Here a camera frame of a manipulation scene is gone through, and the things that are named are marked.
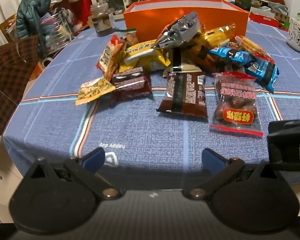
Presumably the yellow snack packet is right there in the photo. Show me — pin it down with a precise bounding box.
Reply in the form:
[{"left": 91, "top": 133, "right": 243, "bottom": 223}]
[{"left": 119, "top": 40, "right": 172, "bottom": 73}]

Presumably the orange striped snack packet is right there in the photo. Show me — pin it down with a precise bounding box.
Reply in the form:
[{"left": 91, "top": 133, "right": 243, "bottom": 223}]
[{"left": 234, "top": 35, "right": 275, "bottom": 64}]

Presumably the metal wire rack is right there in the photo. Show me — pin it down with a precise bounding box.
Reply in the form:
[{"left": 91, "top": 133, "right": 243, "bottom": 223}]
[{"left": 39, "top": 7, "right": 74, "bottom": 55}]

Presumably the dark brown wafer packet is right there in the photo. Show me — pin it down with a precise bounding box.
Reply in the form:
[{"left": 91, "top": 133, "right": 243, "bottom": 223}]
[{"left": 156, "top": 71, "right": 209, "bottom": 118}]

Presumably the wooden chair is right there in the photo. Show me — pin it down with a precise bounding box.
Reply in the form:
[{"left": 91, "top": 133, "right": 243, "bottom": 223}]
[{"left": 0, "top": 14, "right": 18, "bottom": 43}]

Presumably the green-edged biscuit packet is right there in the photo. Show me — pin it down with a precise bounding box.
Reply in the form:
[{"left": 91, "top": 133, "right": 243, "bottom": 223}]
[{"left": 115, "top": 28, "right": 139, "bottom": 48}]

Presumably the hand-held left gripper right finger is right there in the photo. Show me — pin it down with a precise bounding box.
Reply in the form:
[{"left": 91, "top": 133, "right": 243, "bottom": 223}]
[{"left": 182, "top": 148, "right": 284, "bottom": 200}]

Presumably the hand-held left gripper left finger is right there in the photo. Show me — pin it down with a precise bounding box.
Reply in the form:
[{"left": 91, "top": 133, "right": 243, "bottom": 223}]
[{"left": 24, "top": 147, "right": 125, "bottom": 201}]

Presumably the glass jar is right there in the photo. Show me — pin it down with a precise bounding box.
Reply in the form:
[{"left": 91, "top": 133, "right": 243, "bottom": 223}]
[{"left": 90, "top": 3, "right": 115, "bottom": 37}]

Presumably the maroon snack packet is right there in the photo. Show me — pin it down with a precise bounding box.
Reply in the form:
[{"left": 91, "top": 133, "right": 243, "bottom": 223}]
[{"left": 110, "top": 66, "right": 153, "bottom": 103}]

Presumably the orange squirrel print packet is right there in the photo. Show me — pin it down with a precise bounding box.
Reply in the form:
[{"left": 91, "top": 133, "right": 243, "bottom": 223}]
[{"left": 96, "top": 34, "right": 127, "bottom": 79}]

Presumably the dark green puffer jacket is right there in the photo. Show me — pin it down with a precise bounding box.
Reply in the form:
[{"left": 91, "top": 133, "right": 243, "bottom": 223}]
[{"left": 15, "top": 0, "right": 52, "bottom": 40}]

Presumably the yellow green peanut packet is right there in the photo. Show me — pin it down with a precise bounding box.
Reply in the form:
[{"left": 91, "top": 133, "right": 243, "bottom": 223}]
[{"left": 75, "top": 77, "right": 116, "bottom": 106}]

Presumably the blue snack packet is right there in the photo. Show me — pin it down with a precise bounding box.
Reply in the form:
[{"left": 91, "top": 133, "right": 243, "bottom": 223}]
[
  {"left": 207, "top": 46, "right": 255, "bottom": 68},
  {"left": 245, "top": 60, "right": 280, "bottom": 93}
]

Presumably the red white carton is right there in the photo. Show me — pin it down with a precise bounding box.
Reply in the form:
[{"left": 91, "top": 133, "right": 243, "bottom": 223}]
[{"left": 249, "top": 6, "right": 279, "bottom": 28}]

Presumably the brown plaid cloth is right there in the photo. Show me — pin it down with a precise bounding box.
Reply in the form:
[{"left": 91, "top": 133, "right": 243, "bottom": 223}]
[{"left": 0, "top": 35, "right": 44, "bottom": 143}]

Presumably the orange cardboard box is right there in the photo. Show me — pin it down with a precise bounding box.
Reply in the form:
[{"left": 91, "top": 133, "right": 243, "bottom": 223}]
[{"left": 123, "top": 0, "right": 249, "bottom": 43}]

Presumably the white printed mug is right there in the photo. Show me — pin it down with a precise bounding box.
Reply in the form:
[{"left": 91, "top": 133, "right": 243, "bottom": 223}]
[{"left": 286, "top": 17, "right": 300, "bottom": 53}]

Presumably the gold wrapper snack packet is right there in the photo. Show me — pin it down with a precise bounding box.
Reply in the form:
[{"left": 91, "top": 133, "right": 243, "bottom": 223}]
[{"left": 195, "top": 23, "right": 237, "bottom": 53}]

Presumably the beige black-striped snack packet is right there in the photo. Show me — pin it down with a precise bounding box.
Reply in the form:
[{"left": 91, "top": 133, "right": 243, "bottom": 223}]
[{"left": 164, "top": 47, "right": 203, "bottom": 77}]

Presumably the clear red-edged snack packet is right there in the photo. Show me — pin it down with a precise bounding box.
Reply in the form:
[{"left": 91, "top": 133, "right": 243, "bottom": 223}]
[{"left": 209, "top": 71, "right": 263, "bottom": 138}]

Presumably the silver grey snack packet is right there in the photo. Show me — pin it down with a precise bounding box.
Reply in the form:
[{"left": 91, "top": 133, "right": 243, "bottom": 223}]
[{"left": 151, "top": 11, "right": 203, "bottom": 49}]

